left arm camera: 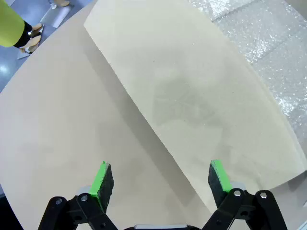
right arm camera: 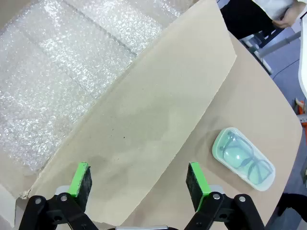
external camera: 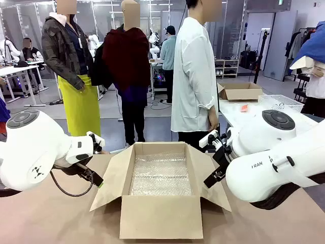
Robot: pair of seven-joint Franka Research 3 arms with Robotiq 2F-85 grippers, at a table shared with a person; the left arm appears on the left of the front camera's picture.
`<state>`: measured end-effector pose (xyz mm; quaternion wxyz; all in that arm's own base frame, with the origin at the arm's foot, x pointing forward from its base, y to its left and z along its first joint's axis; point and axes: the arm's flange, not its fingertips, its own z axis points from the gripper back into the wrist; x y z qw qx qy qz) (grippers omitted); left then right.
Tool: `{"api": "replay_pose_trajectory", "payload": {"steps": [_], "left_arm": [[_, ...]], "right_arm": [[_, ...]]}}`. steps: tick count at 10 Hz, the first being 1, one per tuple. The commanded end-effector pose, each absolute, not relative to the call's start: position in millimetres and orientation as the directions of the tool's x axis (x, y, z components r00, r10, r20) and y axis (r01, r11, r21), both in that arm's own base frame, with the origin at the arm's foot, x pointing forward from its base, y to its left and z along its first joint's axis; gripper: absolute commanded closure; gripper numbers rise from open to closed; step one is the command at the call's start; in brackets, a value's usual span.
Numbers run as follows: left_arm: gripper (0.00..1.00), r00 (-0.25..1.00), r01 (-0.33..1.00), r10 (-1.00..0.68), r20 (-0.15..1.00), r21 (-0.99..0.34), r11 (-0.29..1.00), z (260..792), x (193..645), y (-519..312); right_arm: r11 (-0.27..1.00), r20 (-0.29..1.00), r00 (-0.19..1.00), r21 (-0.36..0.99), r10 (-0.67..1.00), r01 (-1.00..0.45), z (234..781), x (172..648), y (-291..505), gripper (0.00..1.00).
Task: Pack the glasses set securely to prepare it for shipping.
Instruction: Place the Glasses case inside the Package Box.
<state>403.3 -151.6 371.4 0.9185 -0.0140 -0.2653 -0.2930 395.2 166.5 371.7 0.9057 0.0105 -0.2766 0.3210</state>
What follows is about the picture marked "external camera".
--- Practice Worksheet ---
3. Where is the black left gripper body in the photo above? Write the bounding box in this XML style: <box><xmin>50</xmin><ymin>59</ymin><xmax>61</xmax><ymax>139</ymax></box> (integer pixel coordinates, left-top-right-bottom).
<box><xmin>72</xmin><ymin>162</ymin><xmax>96</xmax><ymax>182</ymax></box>

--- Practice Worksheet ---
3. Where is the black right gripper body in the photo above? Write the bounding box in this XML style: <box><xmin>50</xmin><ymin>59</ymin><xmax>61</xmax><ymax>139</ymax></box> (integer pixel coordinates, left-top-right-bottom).
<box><xmin>212</xmin><ymin>144</ymin><xmax>232</xmax><ymax>168</ymax></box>

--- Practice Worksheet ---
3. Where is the person's right hand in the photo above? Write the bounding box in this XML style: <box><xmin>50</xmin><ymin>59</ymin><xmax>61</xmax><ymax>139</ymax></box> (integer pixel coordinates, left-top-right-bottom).
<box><xmin>208</xmin><ymin>108</ymin><xmax>219</xmax><ymax>131</ymax></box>

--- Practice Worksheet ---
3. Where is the clear bubble wrap sheet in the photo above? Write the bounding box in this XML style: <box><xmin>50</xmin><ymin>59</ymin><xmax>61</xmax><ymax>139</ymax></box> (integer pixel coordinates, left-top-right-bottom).
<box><xmin>128</xmin><ymin>152</ymin><xmax>193</xmax><ymax>196</ymax></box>

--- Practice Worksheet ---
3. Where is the open brown cardboard box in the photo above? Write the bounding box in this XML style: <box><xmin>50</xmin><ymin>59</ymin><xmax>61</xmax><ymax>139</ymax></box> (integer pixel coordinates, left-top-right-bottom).
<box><xmin>89</xmin><ymin>141</ymin><xmax>232</xmax><ymax>240</ymax></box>

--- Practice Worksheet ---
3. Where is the small open cardboard box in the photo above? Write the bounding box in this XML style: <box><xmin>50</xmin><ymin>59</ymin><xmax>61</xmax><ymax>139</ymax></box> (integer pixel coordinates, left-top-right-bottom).
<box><xmin>217</xmin><ymin>81</ymin><xmax>264</xmax><ymax>102</ymax></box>

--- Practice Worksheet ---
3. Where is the mannequin with yellow skirt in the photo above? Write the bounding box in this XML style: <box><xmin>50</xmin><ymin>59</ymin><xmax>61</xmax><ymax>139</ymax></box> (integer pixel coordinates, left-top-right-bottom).
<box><xmin>41</xmin><ymin>0</ymin><xmax>102</xmax><ymax>138</ymax></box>

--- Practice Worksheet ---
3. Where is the white plastic mesh basket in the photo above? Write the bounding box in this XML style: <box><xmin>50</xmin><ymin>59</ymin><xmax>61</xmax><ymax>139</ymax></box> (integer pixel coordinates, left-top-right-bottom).
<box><xmin>257</xmin><ymin>94</ymin><xmax>305</xmax><ymax>114</ymax></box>

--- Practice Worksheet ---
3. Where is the person in white coat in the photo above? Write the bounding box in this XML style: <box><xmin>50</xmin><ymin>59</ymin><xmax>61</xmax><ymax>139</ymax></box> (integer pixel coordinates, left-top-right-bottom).
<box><xmin>170</xmin><ymin>0</ymin><xmax>221</xmax><ymax>153</ymax></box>

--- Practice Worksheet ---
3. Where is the white shoe rack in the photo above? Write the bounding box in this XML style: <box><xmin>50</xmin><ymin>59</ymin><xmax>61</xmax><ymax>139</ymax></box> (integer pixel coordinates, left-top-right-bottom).
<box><xmin>214</xmin><ymin>58</ymin><xmax>239</xmax><ymax>79</ymax></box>

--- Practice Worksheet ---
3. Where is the black equipment case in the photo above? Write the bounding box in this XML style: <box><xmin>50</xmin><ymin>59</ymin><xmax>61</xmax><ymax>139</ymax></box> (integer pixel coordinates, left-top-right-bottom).
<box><xmin>240</xmin><ymin>50</ymin><xmax>258</xmax><ymax>69</ymax></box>

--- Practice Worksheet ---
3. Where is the black tripod stand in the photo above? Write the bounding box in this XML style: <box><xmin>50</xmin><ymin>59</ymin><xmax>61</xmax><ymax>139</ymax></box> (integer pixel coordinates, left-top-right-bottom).
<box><xmin>253</xmin><ymin>29</ymin><xmax>270</xmax><ymax>84</ymax></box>

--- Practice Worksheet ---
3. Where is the person in teal shirt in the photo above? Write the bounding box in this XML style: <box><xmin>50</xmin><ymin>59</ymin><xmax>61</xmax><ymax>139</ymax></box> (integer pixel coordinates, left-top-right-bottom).
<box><xmin>159</xmin><ymin>25</ymin><xmax>176</xmax><ymax>104</ymax></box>

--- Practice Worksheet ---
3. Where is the mannequin with maroon shawl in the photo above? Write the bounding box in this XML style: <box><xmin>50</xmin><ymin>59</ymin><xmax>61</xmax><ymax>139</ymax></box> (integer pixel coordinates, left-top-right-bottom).
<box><xmin>90</xmin><ymin>0</ymin><xmax>151</xmax><ymax>149</ymax></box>

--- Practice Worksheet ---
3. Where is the white office desk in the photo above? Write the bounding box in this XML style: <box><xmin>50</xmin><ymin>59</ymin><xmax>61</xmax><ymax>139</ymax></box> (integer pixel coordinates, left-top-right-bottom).
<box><xmin>0</xmin><ymin>59</ymin><xmax>49</xmax><ymax>106</ymax></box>

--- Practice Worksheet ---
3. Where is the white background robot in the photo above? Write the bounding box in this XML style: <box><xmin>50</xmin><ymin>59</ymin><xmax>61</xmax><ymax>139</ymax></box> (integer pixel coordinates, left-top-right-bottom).
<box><xmin>0</xmin><ymin>37</ymin><xmax>22</xmax><ymax>63</ymax></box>
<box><xmin>148</xmin><ymin>27</ymin><xmax>162</xmax><ymax>60</ymax></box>
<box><xmin>87</xmin><ymin>34</ymin><xmax>101</xmax><ymax>58</ymax></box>

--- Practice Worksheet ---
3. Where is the seated person in dark jacket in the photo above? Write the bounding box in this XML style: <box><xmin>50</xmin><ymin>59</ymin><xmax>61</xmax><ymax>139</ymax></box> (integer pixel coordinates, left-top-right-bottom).
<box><xmin>21</xmin><ymin>37</ymin><xmax>45</xmax><ymax>63</ymax></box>

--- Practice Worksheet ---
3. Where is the clothes rack with garments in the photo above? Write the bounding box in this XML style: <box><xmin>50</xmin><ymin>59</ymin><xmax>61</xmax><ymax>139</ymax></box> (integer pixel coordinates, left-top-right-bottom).
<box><xmin>284</xmin><ymin>27</ymin><xmax>318</xmax><ymax>62</ymax></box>

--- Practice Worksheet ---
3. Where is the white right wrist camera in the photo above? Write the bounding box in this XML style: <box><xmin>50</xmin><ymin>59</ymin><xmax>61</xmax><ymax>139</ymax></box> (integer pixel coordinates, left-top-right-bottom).
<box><xmin>199</xmin><ymin>129</ymin><xmax>219</xmax><ymax>148</ymax></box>

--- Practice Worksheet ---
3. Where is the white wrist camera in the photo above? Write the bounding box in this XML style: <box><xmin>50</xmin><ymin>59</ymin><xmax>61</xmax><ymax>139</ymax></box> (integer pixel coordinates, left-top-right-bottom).
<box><xmin>199</xmin><ymin>129</ymin><xmax>219</xmax><ymax>148</ymax></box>
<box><xmin>86</xmin><ymin>131</ymin><xmax>105</xmax><ymax>155</ymax></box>

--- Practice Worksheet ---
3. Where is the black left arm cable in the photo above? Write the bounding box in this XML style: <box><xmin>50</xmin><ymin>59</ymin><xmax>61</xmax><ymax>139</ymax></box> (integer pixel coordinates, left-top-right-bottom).
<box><xmin>50</xmin><ymin>169</ymin><xmax>94</xmax><ymax>198</ymax></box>

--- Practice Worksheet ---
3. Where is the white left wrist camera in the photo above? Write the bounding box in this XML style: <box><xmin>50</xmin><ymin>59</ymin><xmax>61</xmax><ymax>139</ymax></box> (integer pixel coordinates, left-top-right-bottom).
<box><xmin>86</xmin><ymin>131</ymin><xmax>105</xmax><ymax>155</ymax></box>

